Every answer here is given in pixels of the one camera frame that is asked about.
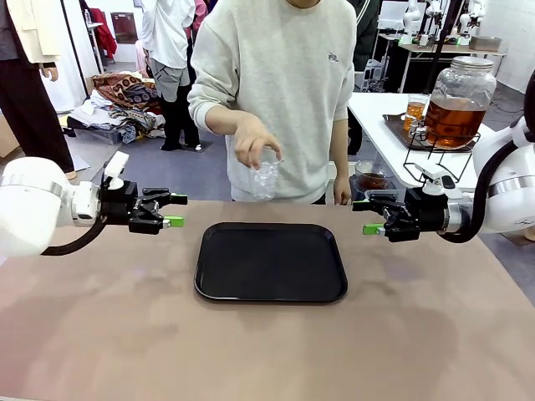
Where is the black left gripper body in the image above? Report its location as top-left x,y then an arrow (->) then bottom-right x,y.
99,180 -> 145,226

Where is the glass pitcher with dark tea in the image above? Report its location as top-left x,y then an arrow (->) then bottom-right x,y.
354,160 -> 395,191

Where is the clear plastic storage box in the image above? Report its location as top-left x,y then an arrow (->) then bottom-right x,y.
69,116 -> 126,145

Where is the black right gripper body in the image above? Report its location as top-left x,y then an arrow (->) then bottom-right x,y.
403,187 -> 451,234

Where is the red hanging garment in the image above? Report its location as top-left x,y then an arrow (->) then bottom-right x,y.
83,4 -> 119,59

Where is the tall clear iced cup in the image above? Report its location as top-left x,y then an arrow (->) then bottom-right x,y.
402,94 -> 431,133

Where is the light grey sweatshirt torso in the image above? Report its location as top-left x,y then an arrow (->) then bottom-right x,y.
187,0 -> 358,204

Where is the black plastic serving tray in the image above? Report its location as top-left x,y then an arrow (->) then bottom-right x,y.
194,222 -> 349,304

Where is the grey metal box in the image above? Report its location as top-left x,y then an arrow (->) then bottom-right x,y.
468,35 -> 502,53

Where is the person's left forearm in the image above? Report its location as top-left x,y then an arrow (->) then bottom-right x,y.
331,120 -> 350,180

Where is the person in dark jacket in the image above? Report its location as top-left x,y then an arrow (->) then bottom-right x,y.
346,0 -> 382,156

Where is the dark brown chair back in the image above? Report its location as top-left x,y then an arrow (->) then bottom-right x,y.
110,12 -> 140,45

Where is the glass tea dispenser jar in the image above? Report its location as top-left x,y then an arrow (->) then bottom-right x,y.
408,56 -> 497,150

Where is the small white background robot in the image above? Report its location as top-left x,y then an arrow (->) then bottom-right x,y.
456,0 -> 488,46

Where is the wooden top lab table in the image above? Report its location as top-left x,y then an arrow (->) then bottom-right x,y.
374,32 -> 507,94

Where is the short clear iced cup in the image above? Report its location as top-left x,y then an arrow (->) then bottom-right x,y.
249,148 -> 286,201

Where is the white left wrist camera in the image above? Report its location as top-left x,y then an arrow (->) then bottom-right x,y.
103,151 -> 130,190

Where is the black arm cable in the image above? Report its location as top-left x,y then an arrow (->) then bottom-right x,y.
41,216 -> 108,257
438,129 -> 535,244

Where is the dark metal drip tray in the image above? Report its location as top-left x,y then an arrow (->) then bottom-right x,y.
382,112 -> 477,152

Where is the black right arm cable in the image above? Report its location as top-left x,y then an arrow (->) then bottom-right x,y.
438,129 -> 535,244

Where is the white side table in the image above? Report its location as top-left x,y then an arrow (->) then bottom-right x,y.
347,92 -> 494,190

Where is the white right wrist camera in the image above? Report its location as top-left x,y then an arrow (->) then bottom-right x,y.
413,162 -> 463,195

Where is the person's right hand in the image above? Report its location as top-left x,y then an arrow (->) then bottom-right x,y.
233,118 -> 283,170

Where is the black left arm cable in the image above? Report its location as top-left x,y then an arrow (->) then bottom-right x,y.
41,216 -> 108,257

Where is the black slanted pole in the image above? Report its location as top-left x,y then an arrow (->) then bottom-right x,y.
425,0 -> 461,96

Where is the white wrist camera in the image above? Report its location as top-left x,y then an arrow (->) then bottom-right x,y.
103,151 -> 130,190
413,162 -> 463,195

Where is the person's right forearm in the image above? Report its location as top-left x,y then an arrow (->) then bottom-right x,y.
204,104 -> 252,135

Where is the person's left hand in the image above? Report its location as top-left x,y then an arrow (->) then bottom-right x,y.
334,175 -> 353,206

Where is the pile of patterned cloths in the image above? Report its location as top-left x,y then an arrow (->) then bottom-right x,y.
69,73 -> 167,144

